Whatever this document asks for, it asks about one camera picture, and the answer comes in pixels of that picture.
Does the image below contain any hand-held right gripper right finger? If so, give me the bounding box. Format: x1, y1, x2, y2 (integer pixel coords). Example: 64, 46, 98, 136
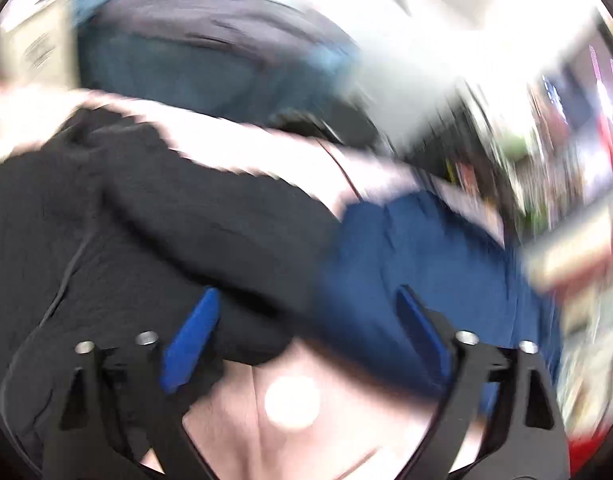
395, 284, 572, 480

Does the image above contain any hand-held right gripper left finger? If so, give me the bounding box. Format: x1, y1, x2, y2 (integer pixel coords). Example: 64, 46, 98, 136
41, 286, 223, 480

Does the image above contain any black quilted jacket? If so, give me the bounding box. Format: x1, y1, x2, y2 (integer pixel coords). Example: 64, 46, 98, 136
0, 105, 349, 476

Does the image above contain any pink polka dot blanket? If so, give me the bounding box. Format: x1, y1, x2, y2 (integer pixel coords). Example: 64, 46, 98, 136
0, 85, 509, 480

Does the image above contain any navy blue garment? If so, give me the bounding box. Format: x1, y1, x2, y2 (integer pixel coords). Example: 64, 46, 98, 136
311, 187, 563, 417

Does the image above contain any teal garment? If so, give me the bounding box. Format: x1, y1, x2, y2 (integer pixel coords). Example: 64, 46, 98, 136
74, 0, 369, 128

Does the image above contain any dark grey garment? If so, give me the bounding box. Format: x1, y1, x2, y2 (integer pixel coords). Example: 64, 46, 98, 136
86, 0, 349, 63

